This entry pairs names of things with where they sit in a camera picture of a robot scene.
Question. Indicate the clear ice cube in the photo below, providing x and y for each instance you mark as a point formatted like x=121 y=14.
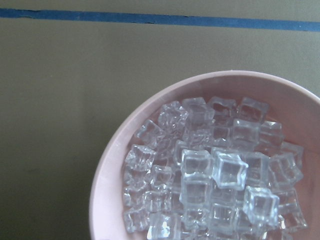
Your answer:
x=261 y=206
x=229 y=171

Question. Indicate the pink bowl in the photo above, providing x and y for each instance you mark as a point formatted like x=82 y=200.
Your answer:
x=295 y=107

